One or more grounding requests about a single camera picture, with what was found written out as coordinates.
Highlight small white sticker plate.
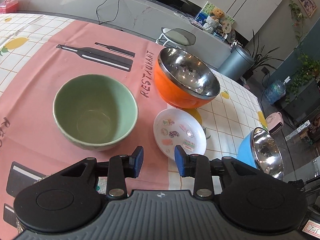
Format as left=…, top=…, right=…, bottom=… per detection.
left=153, top=108, right=207, bottom=160

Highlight blue steel bowl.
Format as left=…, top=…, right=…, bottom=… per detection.
left=237, top=127, right=284, bottom=180

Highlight green ceramic bowl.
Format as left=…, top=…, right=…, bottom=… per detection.
left=53, top=74, right=139, bottom=151

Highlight orange steel bowl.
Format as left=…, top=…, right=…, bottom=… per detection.
left=154, top=48, right=221, bottom=109

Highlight pink space heater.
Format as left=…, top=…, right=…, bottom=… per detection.
left=266, top=112, right=284, bottom=135

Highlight dark grey cabinet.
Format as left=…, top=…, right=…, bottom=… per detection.
left=274, top=80, right=319, bottom=124

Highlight blue water jug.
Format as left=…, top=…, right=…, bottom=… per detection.
left=264, top=76, right=291, bottom=105

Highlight grey round trash bin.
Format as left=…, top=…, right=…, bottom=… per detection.
left=217, top=46, right=254, bottom=81

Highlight hanging ivy plant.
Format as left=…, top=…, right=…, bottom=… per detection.
left=285, top=0, right=319, bottom=103

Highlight potted long-leaf plant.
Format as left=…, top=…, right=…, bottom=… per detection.
left=242, top=31, right=284, bottom=80

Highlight small grey stool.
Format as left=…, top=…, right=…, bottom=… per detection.
left=155, top=27, right=196, bottom=49

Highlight checked lemon tablecloth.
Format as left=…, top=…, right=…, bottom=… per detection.
left=1, top=14, right=267, bottom=239

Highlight round paper fan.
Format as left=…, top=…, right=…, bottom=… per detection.
left=222, top=20, right=232, bottom=34

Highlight teddy bear in basket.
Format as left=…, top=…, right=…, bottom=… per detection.
left=203, top=7, right=225, bottom=33

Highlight pink storage box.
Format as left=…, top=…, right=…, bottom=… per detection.
left=0, top=0, right=18, bottom=14

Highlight black power cable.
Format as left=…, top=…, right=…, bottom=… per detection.
left=95, top=0, right=123, bottom=26

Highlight framed wall picture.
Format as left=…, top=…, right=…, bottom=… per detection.
left=299, top=0, right=317, bottom=18

